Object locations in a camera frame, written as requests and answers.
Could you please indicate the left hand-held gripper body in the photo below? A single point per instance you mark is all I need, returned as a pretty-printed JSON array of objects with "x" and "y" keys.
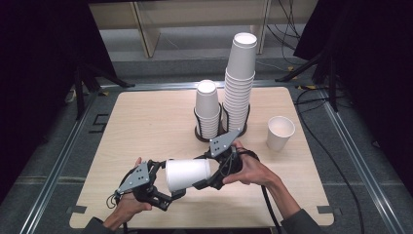
[{"x": 138, "y": 178}]

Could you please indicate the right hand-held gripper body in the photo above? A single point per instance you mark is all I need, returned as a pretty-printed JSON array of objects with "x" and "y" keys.
[{"x": 222, "y": 144}]

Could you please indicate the white paper cup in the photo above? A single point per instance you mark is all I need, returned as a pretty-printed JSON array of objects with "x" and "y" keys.
[
  {"x": 279, "y": 136},
  {"x": 188, "y": 174}
]

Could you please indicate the tall stack of paper cups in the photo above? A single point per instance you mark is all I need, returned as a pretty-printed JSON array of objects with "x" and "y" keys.
[{"x": 240, "y": 71}]

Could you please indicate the person's left hand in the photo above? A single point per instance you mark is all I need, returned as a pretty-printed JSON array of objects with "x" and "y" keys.
[{"x": 126, "y": 208}]

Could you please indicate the person's right hand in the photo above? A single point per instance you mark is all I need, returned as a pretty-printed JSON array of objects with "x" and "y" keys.
[{"x": 255, "y": 172}]

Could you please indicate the short stack of paper cups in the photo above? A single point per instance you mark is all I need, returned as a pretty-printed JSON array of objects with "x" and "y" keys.
[{"x": 206, "y": 100}]

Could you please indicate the black metal stand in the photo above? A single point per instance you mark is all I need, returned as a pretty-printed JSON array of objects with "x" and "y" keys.
[
  {"x": 79, "y": 94},
  {"x": 332, "y": 84}
]

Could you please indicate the light wooden furniture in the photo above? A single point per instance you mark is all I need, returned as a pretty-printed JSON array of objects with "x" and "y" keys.
[{"x": 146, "y": 32}]

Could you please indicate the black curtain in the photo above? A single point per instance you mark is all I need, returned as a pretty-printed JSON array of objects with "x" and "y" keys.
[
  {"x": 373, "y": 65},
  {"x": 32, "y": 65}
]

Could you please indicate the grey metal floor rail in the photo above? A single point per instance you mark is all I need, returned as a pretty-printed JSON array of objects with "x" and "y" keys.
[
  {"x": 156, "y": 86},
  {"x": 55, "y": 172},
  {"x": 363, "y": 175}
]

